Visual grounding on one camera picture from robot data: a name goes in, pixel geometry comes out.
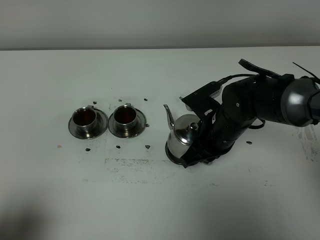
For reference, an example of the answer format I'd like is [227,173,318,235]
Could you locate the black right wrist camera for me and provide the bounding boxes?
[181,81,222,112]

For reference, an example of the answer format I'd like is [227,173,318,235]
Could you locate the left stainless steel saucer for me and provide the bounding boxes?
[68,105,108,140]

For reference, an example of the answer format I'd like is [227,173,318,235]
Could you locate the right stainless steel teacup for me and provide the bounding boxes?
[112,103,138,132]

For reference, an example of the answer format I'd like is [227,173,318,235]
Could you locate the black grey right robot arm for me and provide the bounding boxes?
[179,74,320,168]

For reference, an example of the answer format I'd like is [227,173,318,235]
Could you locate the black braided cable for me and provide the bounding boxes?
[217,58,320,131]

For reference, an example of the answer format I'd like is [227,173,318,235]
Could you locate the left stainless steel teacup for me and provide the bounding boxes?
[71,105,98,134]

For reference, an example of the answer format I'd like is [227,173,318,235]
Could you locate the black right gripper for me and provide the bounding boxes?
[180,107,255,167]

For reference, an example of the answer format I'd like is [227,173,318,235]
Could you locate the stainless steel teacup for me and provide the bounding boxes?
[112,103,138,132]
[71,105,98,134]

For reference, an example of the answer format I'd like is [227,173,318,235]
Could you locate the stainless steel teapot saucer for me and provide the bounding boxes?
[165,141,199,168]

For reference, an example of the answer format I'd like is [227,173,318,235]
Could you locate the right stainless steel saucer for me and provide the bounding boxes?
[108,103,147,139]

